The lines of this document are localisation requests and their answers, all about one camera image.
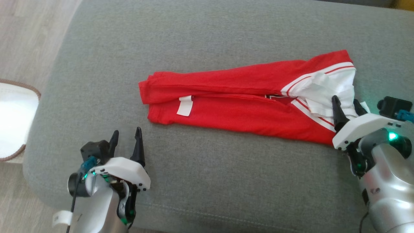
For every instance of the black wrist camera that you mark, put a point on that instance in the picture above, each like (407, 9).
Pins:
(393, 106)
(95, 150)

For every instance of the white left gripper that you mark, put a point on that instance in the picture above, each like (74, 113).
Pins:
(124, 171)

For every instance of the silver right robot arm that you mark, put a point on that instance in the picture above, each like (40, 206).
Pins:
(388, 181)

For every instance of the blue left camera connector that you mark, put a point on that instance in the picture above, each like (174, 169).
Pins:
(90, 163)

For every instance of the red jersey with white sleeves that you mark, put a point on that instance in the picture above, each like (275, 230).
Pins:
(233, 97)

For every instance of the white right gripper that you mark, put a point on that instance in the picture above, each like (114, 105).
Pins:
(362, 129)

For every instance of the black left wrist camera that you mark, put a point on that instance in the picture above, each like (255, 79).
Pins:
(95, 150)

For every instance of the blue camera connector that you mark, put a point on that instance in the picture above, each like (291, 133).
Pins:
(406, 116)
(90, 163)

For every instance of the blue right camera connector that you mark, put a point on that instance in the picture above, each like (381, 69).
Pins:
(406, 116)

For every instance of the grey fabric sofa seat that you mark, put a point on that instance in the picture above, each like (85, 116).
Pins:
(207, 181)

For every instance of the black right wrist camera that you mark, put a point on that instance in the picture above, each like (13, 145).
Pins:
(393, 106)

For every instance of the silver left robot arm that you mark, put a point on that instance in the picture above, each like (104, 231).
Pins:
(97, 207)

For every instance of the white basket with brown rim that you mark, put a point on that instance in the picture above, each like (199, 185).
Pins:
(14, 119)

